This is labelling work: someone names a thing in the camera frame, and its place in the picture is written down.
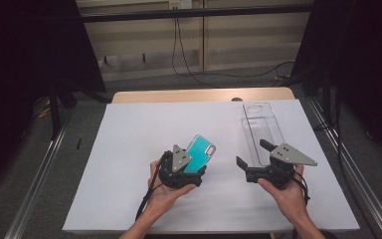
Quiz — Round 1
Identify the wooden table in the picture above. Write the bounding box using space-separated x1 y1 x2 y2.
111 87 296 105

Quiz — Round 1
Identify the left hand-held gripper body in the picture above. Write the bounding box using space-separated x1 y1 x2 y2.
158 143 204 190

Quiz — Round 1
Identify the person's left hand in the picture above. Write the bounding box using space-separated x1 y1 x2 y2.
147 159 197 215

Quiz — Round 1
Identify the black horizontal bar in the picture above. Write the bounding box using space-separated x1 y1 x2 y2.
79 3 314 24

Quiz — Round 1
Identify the white wall socket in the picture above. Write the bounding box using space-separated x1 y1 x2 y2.
168 0 193 10

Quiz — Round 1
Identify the wooden wall post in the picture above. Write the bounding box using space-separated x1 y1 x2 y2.
200 0 207 72

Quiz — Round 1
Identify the hand-held gripper cable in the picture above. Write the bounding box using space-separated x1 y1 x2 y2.
291 168 312 205
134 155 167 222

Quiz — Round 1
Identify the left hand-held gripper cable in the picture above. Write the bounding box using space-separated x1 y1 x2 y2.
134 155 167 222

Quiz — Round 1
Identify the right hand-held gripper cable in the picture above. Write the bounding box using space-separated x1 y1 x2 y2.
291 168 312 205

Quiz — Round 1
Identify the aluminium floor rail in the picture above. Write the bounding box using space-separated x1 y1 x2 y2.
4 109 74 239
306 96 382 239

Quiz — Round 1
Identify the clear plastic storage box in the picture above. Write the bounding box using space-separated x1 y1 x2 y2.
242 102 287 168

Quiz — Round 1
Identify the black curtain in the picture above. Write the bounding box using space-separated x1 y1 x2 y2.
291 0 382 160
0 0 107 197

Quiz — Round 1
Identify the person's right hand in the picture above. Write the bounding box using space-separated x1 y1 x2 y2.
257 163 308 222

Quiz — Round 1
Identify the iridescent phone case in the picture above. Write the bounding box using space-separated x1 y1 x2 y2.
182 133 217 175

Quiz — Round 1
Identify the black metal stand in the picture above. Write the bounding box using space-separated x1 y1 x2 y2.
33 79 112 140

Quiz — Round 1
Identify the white table sheet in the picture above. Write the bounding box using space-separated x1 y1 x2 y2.
62 99 361 233

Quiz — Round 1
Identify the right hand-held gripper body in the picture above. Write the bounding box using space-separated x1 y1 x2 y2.
245 142 318 191

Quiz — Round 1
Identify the black floor cable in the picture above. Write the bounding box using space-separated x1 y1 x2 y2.
176 18 222 89
192 60 296 80
171 18 197 78

